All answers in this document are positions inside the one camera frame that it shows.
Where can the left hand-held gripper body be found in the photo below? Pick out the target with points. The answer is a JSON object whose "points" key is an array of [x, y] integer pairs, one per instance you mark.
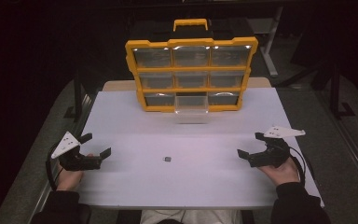
{"points": [[74, 158]]}

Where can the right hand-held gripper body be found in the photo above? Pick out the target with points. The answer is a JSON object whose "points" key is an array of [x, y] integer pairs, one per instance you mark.
{"points": [[270, 152]]}

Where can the person's left hand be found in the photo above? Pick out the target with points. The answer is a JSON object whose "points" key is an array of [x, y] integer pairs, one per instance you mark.
{"points": [[68, 179]]}

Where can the person's right hand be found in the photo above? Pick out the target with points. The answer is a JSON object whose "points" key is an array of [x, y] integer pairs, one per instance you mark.
{"points": [[281, 174]]}

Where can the black metal stand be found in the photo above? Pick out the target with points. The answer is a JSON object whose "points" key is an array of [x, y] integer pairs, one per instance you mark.
{"points": [[77, 93], [335, 90]]}

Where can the small grey metal part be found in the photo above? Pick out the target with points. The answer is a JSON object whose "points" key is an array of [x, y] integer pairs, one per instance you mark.
{"points": [[167, 159]]}

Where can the clear plastic drawer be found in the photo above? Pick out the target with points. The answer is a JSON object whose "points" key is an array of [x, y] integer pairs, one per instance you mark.
{"points": [[191, 107]]}

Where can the person's lap light clothing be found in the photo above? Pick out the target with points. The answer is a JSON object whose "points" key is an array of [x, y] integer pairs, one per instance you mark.
{"points": [[191, 217]]}

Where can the white metal stand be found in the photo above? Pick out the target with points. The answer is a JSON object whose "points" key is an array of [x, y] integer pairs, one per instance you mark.
{"points": [[270, 53]]}

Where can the yellow black drawer organizer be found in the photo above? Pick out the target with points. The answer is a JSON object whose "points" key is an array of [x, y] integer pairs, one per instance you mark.
{"points": [[190, 68]]}

